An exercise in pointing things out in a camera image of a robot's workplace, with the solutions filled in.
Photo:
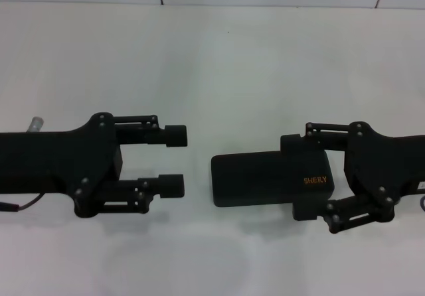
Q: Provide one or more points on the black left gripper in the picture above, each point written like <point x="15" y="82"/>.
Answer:
<point x="50" y="160"/>

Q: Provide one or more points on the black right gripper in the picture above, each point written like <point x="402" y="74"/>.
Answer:
<point x="382" y="163"/>

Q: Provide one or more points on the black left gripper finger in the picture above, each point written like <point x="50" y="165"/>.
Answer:
<point x="171" y="186"/>
<point x="176" y="136"/>

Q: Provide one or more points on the black glasses case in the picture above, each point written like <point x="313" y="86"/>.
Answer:
<point x="252" y="180"/>

